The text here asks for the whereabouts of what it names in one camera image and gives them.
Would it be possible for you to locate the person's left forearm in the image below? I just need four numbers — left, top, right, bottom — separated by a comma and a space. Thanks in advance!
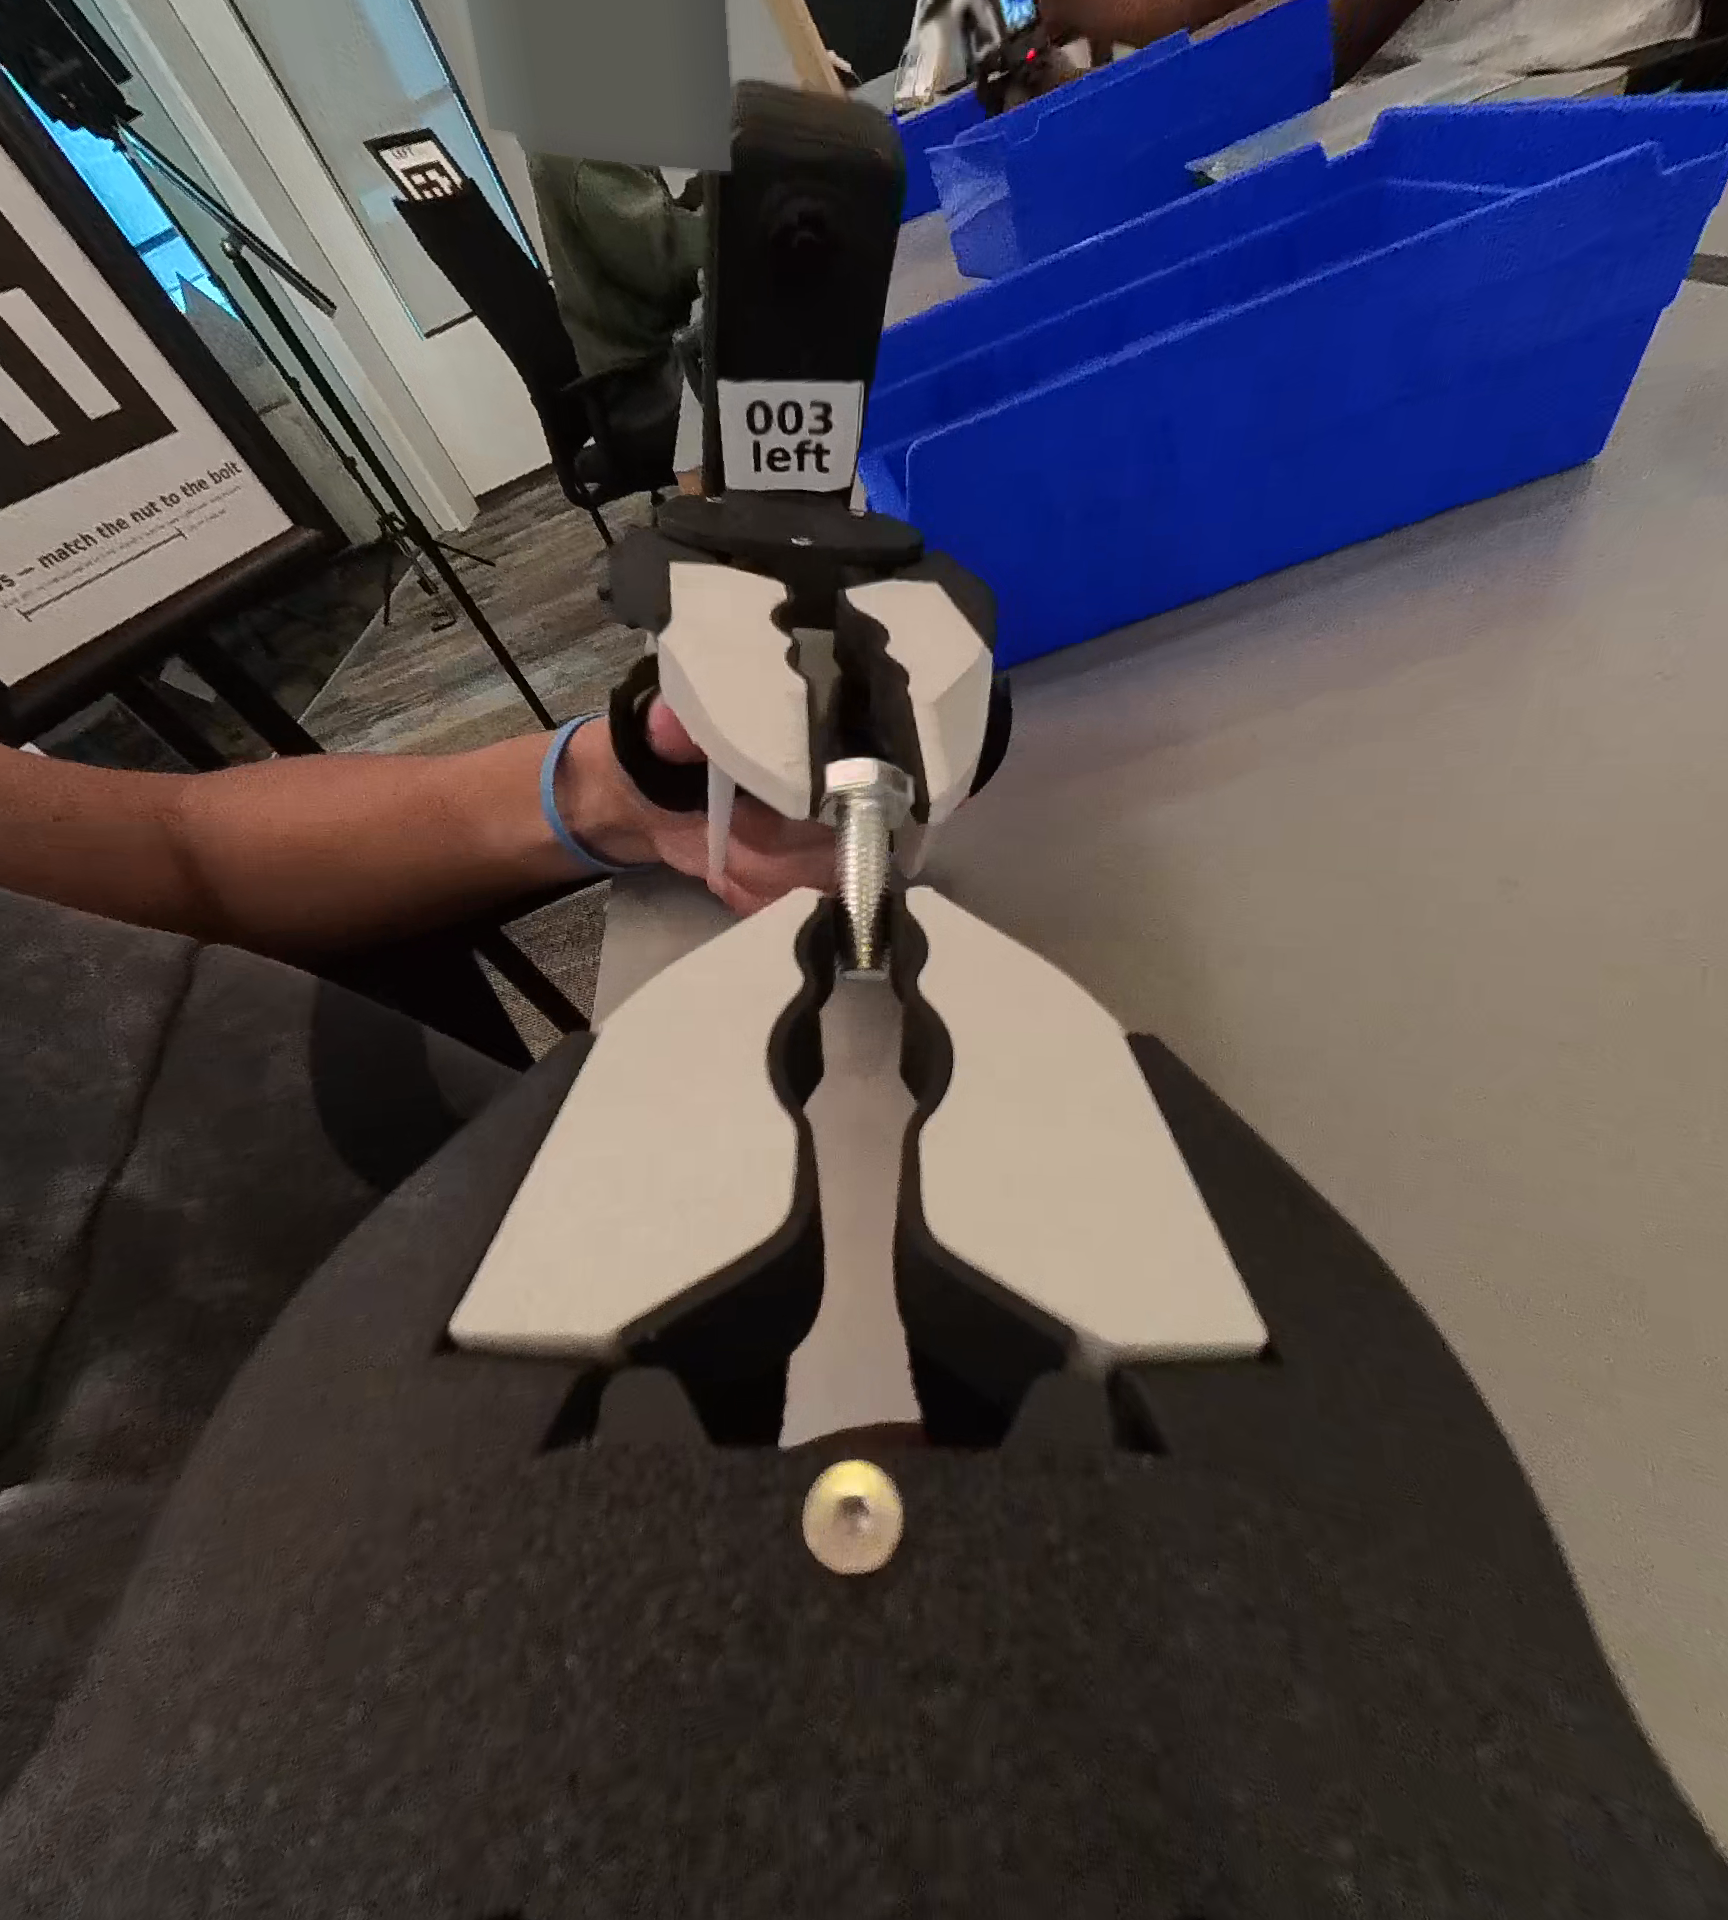
0, 715, 573, 962

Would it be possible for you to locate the blue wristband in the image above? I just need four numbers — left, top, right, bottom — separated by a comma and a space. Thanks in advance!
537, 712, 642, 880

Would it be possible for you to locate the blue plastic bin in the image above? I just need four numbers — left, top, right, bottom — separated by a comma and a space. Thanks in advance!
937, 0, 1337, 280
885, 86, 989, 223
855, 90, 1728, 669

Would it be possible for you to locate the framed marker sign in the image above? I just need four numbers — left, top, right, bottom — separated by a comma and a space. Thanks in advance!
0, 0, 342, 751

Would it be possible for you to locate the small marker sign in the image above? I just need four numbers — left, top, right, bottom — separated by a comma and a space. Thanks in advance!
359, 126, 474, 208

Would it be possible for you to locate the black office chair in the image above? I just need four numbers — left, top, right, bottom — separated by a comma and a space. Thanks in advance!
390, 194, 674, 559

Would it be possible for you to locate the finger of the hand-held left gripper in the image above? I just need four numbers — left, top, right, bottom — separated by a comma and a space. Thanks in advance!
839, 575, 997, 884
653, 557, 821, 894

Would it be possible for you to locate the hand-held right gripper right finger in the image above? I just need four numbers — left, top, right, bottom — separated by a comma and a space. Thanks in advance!
894, 884, 1273, 1454

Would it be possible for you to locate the document stand with black board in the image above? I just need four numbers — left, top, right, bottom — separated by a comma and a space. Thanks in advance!
766, 0, 857, 96

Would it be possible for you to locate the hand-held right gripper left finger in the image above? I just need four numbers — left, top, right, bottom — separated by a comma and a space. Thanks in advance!
445, 888, 823, 1454

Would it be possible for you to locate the person's left hand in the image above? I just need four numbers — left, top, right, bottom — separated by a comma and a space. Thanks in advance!
564, 702, 839, 917

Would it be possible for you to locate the small steel bolt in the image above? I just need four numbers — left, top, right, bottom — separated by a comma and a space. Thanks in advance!
817, 754, 918, 978

